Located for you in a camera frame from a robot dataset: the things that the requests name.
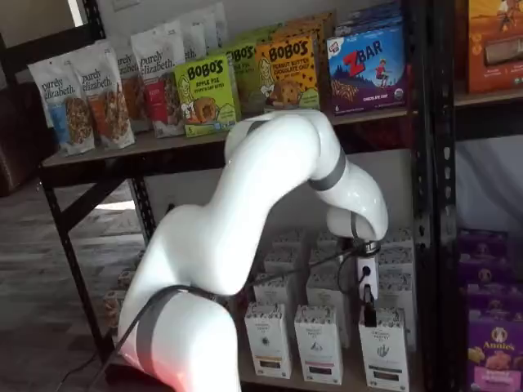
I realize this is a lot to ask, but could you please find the blue Z Bar box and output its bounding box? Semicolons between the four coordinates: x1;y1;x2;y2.
333;1;406;38
326;21;410;116

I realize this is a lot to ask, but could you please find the green Bobo's apple pie box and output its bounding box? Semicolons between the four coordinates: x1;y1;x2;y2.
222;39;263;116
174;54;239;139

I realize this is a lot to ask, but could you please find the yellow Bobo's peanut butter box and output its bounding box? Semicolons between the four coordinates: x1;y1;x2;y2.
254;33;321;114
271;21;330;112
284;11;337;42

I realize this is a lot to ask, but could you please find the purely elizabeth red granola bag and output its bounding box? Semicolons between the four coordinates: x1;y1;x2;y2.
130;20;188;140

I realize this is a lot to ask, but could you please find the black metal shelving rack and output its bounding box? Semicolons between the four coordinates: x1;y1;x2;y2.
427;0;523;392
38;0;435;392

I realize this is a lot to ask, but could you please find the white yellow-strip tea box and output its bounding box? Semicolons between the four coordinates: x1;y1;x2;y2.
262;247;302;287
244;301;293;380
270;229;306;255
252;281;299;310

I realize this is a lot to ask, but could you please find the purely elizabeth orange granola bag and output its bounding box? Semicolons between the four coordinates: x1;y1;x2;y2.
109;37;153;135
70;39;136;150

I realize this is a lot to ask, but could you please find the white pink-strip tea box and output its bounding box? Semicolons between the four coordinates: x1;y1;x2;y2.
307;246;345;279
315;229;345;251
305;270;351;349
293;303;344;386

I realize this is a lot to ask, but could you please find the black metal frame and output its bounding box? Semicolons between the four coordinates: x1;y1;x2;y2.
0;0;105;87

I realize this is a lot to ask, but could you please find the purely elizabeth blue granola bag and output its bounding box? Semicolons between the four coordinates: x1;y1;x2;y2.
27;56;96;158

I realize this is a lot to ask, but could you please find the orange snack box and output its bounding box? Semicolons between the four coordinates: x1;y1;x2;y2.
454;0;523;96

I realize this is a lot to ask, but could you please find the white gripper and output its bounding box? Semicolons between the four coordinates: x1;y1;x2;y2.
357;252;378;328

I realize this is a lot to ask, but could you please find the purple Annie's snack box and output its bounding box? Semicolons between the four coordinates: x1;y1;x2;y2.
467;313;523;392
464;283;523;320
458;259;523;289
457;229;511;265

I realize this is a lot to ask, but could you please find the dark brown couch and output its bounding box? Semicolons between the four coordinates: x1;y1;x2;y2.
0;80;57;198

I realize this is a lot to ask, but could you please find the purely elizabeth white granola bag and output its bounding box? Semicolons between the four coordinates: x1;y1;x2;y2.
207;1;229;47
178;9;218;63

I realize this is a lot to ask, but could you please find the white green-strip tea box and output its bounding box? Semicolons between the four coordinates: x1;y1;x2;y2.
376;272;418;353
358;306;410;391
382;226;414;253
376;247;417;279

